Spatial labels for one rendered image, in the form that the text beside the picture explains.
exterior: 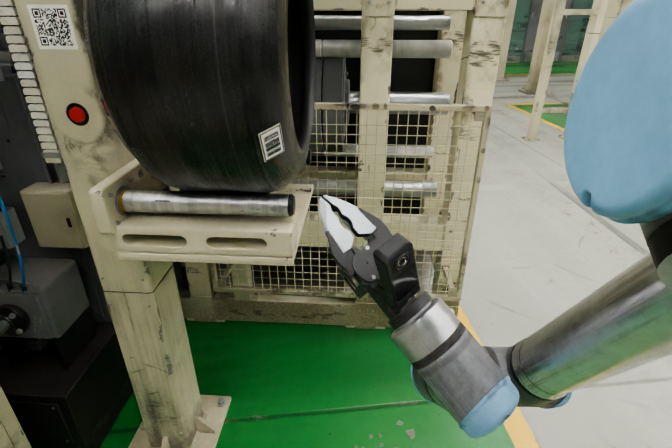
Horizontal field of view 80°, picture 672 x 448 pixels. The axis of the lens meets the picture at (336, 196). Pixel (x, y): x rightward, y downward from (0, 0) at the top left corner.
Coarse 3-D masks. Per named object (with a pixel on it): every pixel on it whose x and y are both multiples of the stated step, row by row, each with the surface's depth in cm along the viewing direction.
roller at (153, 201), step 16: (128, 192) 80; (144, 192) 80; (160, 192) 80; (176, 192) 80; (192, 192) 80; (208, 192) 80; (224, 192) 80; (128, 208) 80; (144, 208) 79; (160, 208) 79; (176, 208) 79; (192, 208) 79; (208, 208) 78; (224, 208) 78; (240, 208) 78; (256, 208) 78; (272, 208) 78; (288, 208) 77
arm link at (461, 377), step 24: (456, 336) 52; (432, 360) 52; (456, 360) 51; (480, 360) 52; (432, 384) 53; (456, 384) 51; (480, 384) 50; (504, 384) 51; (456, 408) 51; (480, 408) 50; (504, 408) 50; (480, 432) 50
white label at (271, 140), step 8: (272, 128) 62; (280, 128) 64; (264, 136) 62; (272, 136) 64; (280, 136) 65; (264, 144) 63; (272, 144) 65; (280, 144) 66; (264, 152) 65; (272, 152) 66; (280, 152) 67; (264, 160) 66
